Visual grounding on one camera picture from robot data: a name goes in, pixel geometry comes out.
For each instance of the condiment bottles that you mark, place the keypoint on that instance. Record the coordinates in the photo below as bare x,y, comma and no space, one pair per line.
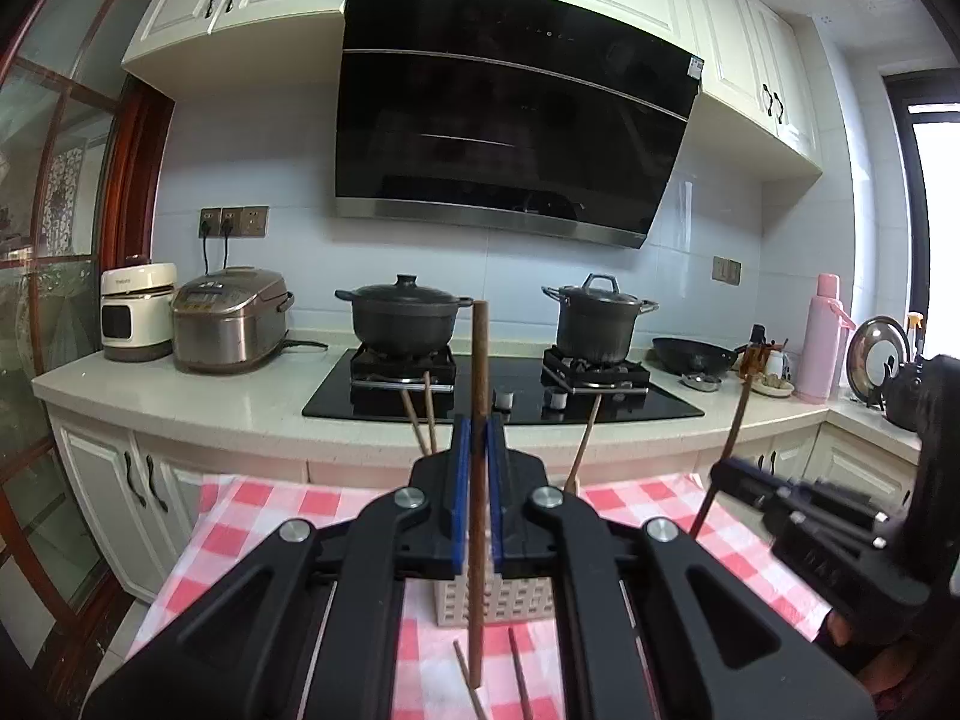
765,352

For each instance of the wood framed glass door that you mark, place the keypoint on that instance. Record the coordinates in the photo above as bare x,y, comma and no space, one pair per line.
45,315

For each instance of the pink thermos flask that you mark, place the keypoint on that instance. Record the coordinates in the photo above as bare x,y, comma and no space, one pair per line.
821,345

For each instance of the grey stockpot with lid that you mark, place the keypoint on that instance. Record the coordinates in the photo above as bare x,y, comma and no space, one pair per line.
596,326

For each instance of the silver rice cooker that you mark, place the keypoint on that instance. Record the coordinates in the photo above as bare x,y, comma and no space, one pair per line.
225,322

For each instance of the small steel bowl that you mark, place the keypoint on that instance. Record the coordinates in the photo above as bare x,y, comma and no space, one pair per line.
701,382

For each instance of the brown wooden chopstick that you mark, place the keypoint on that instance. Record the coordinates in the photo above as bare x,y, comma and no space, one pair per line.
480,360
520,671
739,420
430,412
412,420
469,679
585,442

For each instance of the red white checkered tablecloth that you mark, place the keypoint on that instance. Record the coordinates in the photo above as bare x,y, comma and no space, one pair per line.
240,525

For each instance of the beige plastic utensil basket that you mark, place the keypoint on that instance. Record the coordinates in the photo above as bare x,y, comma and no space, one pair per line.
517,600

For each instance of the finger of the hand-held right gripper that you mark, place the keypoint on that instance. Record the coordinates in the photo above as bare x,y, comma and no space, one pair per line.
825,529
795,491

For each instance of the black wok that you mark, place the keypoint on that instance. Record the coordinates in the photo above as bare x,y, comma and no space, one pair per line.
694,356

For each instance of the black range hood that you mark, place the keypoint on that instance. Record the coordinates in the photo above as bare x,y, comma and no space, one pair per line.
510,127

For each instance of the glass pot lid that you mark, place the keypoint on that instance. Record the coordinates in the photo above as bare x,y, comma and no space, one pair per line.
874,352

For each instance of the white kitchen counter cabinets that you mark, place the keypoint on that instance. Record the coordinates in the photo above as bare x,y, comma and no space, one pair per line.
97,465

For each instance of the white small kitchen appliance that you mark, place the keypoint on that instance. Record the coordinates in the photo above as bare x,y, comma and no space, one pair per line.
135,315

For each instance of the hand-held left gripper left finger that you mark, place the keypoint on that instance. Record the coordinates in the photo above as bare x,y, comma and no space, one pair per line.
461,495

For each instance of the black kettle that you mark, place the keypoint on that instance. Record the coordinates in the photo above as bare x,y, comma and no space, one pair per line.
904,397

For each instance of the brass wall socket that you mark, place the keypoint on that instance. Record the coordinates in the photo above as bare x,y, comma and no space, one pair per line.
232,220
209,219
256,220

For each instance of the dark framed window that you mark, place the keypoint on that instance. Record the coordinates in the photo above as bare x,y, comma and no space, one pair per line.
934,240

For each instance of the brass wall switch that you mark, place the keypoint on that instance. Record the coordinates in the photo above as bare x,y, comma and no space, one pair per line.
726,270

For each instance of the small plate of garlic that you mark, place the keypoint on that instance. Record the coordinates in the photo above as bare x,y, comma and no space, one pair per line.
772,387

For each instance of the black glass gas stove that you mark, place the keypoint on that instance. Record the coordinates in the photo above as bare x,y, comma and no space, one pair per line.
330,401

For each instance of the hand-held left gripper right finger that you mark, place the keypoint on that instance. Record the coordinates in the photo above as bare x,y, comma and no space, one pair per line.
496,495

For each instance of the black casserole pot with lid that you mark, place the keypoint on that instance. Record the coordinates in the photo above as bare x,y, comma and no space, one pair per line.
401,322

